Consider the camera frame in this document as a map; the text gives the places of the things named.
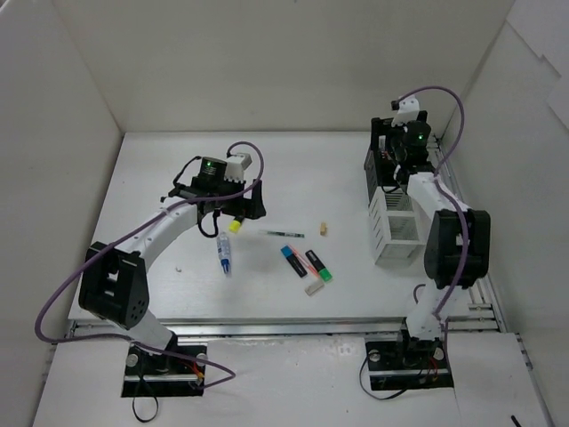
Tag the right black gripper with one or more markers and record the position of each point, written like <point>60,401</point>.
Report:
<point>379,145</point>

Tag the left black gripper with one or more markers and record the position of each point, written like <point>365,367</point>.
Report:
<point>240,204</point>

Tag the green ink pen refill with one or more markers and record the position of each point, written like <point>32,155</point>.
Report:
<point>281,234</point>

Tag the pink thin highlighter pen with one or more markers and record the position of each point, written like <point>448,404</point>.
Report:
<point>382,147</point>

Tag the orange thin pen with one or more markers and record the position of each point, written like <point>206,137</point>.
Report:
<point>304,261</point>

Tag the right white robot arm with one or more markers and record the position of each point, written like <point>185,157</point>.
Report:
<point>418,326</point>

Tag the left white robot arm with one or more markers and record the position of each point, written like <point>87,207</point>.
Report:
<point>114,287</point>

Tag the yellow highlighter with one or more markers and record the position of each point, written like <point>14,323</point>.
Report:
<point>236,224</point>

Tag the black slotted pen holder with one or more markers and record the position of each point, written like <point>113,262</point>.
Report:
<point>380,173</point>

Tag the blue highlighter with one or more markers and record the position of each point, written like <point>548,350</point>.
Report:
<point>294,261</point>

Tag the white slotted pen holder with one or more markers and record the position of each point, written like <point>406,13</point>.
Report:
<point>397,234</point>

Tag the green highlighter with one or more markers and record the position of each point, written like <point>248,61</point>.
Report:
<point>318,265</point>

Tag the grey white eraser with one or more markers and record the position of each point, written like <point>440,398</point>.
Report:
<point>314,287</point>

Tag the black pen on floor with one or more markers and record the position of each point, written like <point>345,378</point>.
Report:
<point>515,421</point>

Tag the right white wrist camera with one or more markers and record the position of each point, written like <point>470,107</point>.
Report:
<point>406,109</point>

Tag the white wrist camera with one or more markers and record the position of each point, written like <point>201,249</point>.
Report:
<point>406,109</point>
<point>236,166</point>

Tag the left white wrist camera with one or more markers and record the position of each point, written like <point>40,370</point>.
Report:
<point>236,166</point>

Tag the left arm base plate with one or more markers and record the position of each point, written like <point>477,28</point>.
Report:
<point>152,375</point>

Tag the aluminium right rail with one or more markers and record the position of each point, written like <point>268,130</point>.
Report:
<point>457,252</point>

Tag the aluminium rail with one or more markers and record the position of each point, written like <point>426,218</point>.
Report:
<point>457,252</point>
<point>482,322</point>

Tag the aluminium front rail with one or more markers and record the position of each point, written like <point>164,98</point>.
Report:
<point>482,322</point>

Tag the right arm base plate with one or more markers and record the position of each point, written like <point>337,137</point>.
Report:
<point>393,367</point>

